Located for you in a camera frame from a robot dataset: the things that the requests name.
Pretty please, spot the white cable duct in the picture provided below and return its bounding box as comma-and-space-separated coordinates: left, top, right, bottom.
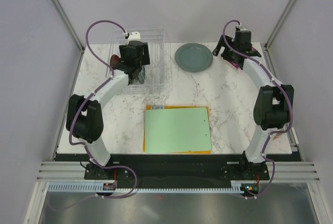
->
47, 181, 259, 194

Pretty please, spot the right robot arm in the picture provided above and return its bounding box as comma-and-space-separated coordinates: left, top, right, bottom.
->
212, 27, 294, 179

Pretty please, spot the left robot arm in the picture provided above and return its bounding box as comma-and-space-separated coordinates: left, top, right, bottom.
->
66, 40, 150, 179

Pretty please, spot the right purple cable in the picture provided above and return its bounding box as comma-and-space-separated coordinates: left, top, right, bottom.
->
223, 20, 296, 200

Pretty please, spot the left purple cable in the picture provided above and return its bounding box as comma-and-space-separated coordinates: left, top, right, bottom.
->
48, 20, 138, 211

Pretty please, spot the orange folder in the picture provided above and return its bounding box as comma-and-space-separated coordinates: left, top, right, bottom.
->
142, 104, 212, 154

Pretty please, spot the aluminium front rail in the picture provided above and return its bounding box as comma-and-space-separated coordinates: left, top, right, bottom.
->
37, 160, 319, 182

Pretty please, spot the white wire dish rack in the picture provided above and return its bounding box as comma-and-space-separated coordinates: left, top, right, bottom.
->
121, 28, 169, 94

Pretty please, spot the purple book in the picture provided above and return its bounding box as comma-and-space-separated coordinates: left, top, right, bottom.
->
229, 47, 262, 69

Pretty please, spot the left aluminium frame post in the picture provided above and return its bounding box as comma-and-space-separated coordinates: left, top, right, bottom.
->
50, 0, 85, 54

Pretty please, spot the small dark red plate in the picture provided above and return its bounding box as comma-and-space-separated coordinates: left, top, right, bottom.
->
109, 54, 120, 70

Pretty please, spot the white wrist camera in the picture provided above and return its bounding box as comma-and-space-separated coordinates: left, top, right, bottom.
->
235, 23, 248, 31
124, 31, 141, 42

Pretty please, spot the right aluminium frame post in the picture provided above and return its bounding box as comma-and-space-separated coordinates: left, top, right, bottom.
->
264, 0, 297, 51

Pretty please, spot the light green cutting board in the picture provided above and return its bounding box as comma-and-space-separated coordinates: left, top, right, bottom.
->
144, 107, 212, 154

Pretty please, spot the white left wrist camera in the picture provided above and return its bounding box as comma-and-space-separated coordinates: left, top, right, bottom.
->
124, 31, 141, 42

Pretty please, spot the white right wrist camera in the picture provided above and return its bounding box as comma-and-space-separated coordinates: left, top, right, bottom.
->
235, 23, 248, 31

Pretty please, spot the purple cable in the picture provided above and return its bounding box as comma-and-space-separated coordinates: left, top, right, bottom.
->
48, 20, 138, 211
223, 20, 296, 200

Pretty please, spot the grey-green plate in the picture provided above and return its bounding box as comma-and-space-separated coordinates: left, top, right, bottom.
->
175, 43, 213, 72

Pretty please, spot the aluminium frame post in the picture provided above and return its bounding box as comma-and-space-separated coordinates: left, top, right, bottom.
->
264, 0, 297, 51
50, 0, 85, 54

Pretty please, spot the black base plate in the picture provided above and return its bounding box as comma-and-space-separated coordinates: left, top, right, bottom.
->
55, 153, 304, 189

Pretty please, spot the dark teal flowered plate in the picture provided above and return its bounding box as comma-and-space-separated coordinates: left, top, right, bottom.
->
138, 65, 146, 84

